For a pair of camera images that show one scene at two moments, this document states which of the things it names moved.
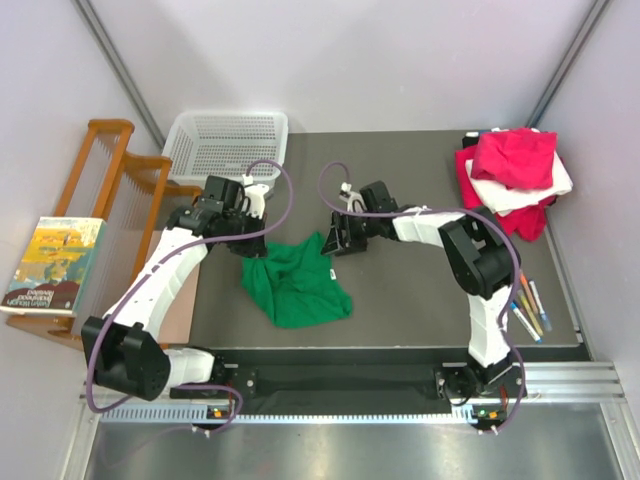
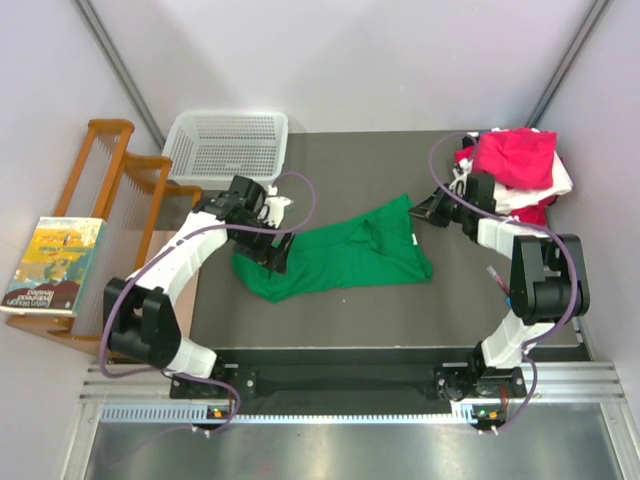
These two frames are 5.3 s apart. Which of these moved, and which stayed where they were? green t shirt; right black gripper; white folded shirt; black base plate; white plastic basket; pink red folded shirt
Moved: right black gripper; green t shirt
Stayed: white plastic basket; pink red folded shirt; white folded shirt; black base plate
